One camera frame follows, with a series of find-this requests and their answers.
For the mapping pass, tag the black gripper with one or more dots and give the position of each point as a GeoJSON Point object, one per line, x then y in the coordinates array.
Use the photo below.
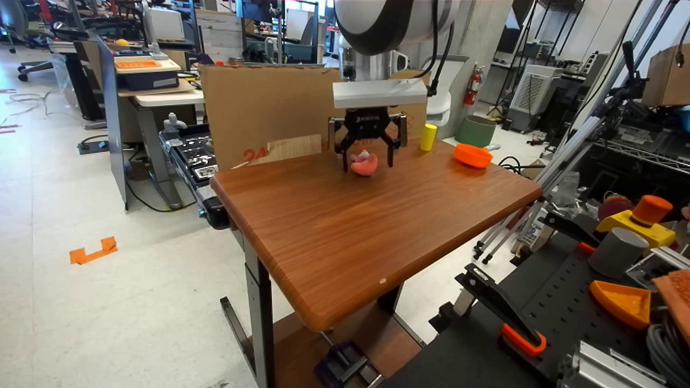
{"type": "Point", "coordinates": [369, 125]}

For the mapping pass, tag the pink toy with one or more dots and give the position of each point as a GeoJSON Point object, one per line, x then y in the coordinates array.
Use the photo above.
{"type": "Point", "coordinates": [366, 165]}

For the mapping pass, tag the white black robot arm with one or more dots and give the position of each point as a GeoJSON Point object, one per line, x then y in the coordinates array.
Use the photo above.
{"type": "Point", "coordinates": [375, 25]}

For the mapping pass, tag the yellow cylinder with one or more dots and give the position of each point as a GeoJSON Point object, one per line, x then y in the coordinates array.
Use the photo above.
{"type": "Point", "coordinates": [427, 140]}

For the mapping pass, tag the white chair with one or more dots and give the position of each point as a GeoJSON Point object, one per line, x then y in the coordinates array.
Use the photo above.
{"type": "Point", "coordinates": [447, 100]}

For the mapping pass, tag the orange bowl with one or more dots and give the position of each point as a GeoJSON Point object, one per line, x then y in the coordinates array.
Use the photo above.
{"type": "Point", "coordinates": [472, 156]}

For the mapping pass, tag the brown cardboard panel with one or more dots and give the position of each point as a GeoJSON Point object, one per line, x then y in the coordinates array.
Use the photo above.
{"type": "Point", "coordinates": [267, 116]}

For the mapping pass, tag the green bin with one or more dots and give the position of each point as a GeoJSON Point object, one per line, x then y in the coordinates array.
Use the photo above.
{"type": "Point", "coordinates": [476, 132]}

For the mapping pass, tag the red fire extinguisher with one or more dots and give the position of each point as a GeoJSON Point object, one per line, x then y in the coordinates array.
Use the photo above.
{"type": "Point", "coordinates": [473, 88]}

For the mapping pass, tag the black equipment rack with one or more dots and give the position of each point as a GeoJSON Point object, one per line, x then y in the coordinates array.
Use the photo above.
{"type": "Point", "coordinates": [192, 163]}

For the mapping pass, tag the silver tripod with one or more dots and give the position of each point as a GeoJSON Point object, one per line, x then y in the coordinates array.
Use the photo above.
{"type": "Point", "coordinates": [574, 154]}

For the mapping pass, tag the black table foot clamp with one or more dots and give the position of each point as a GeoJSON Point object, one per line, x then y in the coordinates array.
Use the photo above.
{"type": "Point", "coordinates": [346, 363]}

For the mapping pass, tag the grey desk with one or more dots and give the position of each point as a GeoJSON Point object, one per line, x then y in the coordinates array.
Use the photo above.
{"type": "Point", "coordinates": [155, 119]}

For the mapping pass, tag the black perforated board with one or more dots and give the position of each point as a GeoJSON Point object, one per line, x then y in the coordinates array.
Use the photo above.
{"type": "Point", "coordinates": [532, 315]}

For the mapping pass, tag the dark box orange top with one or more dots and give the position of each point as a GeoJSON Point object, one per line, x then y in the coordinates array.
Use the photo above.
{"type": "Point", "coordinates": [146, 73]}

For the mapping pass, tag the dark red ball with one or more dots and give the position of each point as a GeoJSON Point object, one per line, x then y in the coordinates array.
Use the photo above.
{"type": "Point", "coordinates": [616, 206]}

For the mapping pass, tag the grey cylinder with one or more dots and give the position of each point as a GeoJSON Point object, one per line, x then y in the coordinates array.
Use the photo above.
{"type": "Point", "coordinates": [617, 252]}

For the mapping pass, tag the yellow block orange cap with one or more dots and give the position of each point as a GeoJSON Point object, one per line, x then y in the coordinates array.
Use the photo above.
{"type": "Point", "coordinates": [641, 222]}

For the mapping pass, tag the orange floor marker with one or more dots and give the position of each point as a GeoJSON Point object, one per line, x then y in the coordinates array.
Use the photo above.
{"type": "Point", "coordinates": [93, 254]}

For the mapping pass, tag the orange wedge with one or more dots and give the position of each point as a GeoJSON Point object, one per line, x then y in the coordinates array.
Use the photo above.
{"type": "Point", "coordinates": [622, 303]}

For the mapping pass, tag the brown cardboard box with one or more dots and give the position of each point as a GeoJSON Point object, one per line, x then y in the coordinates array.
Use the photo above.
{"type": "Point", "coordinates": [670, 76]}

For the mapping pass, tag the aluminium extrusion bar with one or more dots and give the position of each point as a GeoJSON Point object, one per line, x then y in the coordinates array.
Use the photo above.
{"type": "Point", "coordinates": [612, 368]}

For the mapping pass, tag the orange flat plate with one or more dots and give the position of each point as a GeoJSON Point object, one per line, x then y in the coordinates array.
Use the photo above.
{"type": "Point", "coordinates": [677, 294]}

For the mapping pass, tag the silver wrist camera bar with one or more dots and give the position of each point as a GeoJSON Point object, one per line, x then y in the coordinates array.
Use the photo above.
{"type": "Point", "coordinates": [379, 94]}

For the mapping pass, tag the black table frame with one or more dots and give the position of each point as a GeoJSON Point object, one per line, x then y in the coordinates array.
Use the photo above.
{"type": "Point", "coordinates": [259, 315]}

